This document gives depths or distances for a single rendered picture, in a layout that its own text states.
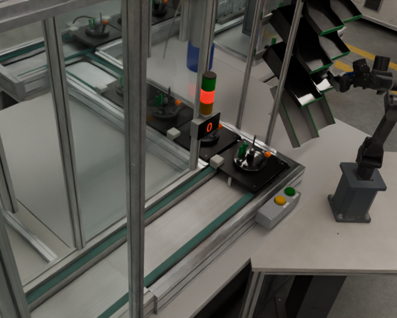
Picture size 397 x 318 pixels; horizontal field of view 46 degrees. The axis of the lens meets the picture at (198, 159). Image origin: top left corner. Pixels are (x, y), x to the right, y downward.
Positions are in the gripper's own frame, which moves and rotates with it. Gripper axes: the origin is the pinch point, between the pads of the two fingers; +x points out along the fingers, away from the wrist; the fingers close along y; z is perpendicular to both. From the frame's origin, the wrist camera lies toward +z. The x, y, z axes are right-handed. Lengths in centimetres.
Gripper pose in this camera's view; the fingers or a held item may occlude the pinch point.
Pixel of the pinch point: (344, 77)
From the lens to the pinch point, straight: 207.4
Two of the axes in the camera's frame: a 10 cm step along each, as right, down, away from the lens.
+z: -1.4, -8.8, -4.5
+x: -6.4, -2.7, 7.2
